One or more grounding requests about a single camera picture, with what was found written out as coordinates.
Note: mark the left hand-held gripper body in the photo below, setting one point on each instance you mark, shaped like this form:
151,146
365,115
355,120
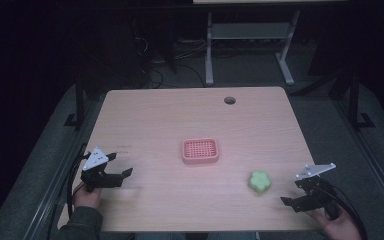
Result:
94,159

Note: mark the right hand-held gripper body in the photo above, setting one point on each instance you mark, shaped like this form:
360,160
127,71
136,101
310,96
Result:
315,191

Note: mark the green flower-shaped soap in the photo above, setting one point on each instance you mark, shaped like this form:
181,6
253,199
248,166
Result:
259,181

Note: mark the pink soap dish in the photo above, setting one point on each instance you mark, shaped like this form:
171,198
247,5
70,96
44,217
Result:
200,150

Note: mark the person's left hand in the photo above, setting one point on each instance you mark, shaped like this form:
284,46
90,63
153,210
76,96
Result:
87,197

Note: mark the person's right hand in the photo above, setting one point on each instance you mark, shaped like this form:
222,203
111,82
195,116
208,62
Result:
338,228

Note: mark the black metal stand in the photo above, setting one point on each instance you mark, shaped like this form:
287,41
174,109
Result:
79,103
354,100

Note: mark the white metal stand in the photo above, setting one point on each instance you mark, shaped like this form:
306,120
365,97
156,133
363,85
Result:
250,30

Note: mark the metal frame rail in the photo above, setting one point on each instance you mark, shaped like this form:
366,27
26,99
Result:
378,181
51,196

